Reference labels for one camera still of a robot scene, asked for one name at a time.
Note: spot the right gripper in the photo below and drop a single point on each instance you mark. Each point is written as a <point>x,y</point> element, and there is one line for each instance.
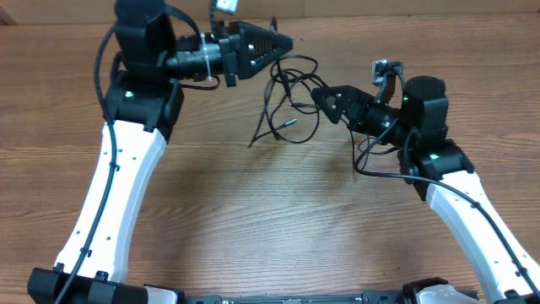
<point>344,96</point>

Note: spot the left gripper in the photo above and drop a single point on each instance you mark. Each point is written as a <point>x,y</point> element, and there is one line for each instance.
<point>241,40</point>

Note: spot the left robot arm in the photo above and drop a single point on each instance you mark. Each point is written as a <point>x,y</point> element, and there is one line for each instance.
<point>140,108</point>

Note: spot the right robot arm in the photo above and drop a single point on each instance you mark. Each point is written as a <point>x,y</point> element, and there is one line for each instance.
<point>443,177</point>

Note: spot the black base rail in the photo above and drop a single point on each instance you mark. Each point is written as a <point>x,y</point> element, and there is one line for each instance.
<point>365,297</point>

